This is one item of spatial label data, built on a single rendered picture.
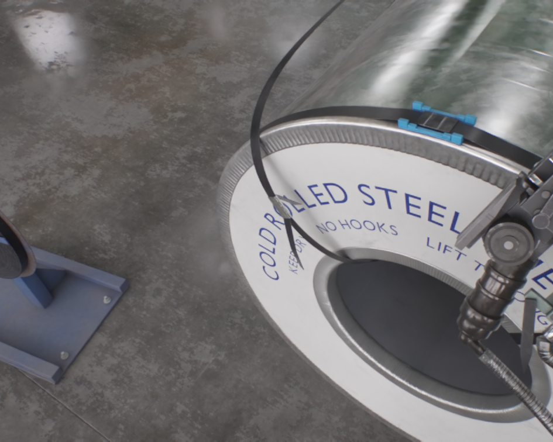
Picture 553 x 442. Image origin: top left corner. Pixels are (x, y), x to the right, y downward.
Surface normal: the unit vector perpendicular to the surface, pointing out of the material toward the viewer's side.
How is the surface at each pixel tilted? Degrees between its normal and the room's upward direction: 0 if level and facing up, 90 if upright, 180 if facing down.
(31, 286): 90
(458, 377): 20
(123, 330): 0
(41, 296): 90
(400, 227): 90
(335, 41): 0
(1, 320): 0
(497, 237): 58
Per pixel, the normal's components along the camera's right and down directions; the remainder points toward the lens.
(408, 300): 0.29, -0.40
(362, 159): -0.57, 0.66
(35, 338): -0.11, -0.66
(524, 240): -0.38, 0.26
